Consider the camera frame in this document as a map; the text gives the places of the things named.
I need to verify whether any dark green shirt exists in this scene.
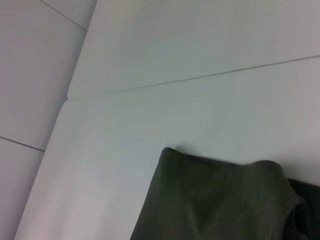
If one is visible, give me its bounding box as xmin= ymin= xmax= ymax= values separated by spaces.
xmin=128 ymin=147 xmax=320 ymax=240

